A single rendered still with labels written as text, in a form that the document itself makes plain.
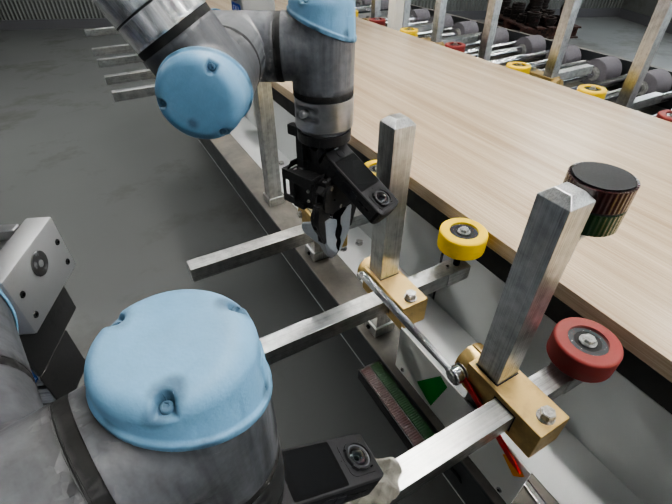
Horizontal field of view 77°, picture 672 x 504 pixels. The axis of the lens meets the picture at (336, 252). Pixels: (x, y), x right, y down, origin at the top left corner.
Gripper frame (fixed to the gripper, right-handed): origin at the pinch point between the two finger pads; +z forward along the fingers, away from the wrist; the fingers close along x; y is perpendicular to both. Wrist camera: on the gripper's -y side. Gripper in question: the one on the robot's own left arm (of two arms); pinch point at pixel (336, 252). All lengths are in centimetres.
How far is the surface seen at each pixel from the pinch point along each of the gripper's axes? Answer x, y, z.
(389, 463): 20.9, -24.4, 2.7
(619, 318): -13.2, -38.0, -0.1
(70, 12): -238, 669, 71
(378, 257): -4.9, -4.9, 1.7
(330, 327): 7.7, -5.3, 7.3
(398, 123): -5.4, -5.8, -20.9
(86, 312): 13, 125, 90
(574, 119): -81, -13, 0
